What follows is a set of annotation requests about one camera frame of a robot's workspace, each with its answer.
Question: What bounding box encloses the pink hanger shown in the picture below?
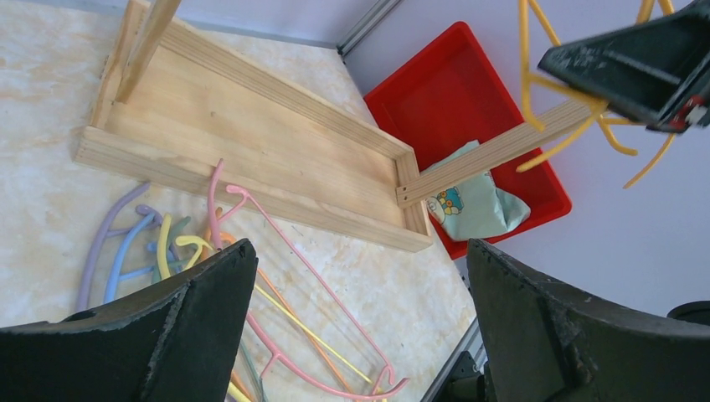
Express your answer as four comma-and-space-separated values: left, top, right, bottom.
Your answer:
207, 160, 410, 401

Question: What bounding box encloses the light yellow hanger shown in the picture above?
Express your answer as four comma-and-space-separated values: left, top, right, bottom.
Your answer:
156, 213, 389, 402

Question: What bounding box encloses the wooden hanger rack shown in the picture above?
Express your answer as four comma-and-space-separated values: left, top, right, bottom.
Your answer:
74, 1, 596, 252

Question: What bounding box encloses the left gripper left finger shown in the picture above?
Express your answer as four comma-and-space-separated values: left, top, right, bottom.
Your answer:
1, 239, 258, 401

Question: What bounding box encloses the purple hanger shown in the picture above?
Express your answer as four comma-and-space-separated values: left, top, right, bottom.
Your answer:
74, 182, 151, 312

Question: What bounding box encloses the blue hanger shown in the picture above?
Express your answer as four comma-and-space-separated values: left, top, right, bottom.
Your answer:
103, 205, 184, 303

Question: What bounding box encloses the printed cloth in bin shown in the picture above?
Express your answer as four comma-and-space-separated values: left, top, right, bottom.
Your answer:
425, 171, 531, 241

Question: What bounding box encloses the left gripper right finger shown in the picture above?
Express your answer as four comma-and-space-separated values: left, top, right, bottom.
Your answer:
466, 240, 709, 401

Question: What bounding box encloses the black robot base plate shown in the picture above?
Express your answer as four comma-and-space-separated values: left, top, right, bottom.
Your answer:
421, 351, 487, 402

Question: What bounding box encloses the deep yellow hanger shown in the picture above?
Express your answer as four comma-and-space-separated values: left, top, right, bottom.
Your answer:
596, 0, 679, 191
517, 0, 615, 173

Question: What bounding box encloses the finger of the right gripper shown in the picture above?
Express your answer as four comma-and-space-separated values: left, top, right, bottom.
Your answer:
538, 1, 709, 133

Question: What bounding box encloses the red plastic bin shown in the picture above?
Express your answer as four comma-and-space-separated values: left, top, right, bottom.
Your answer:
364, 21, 572, 244

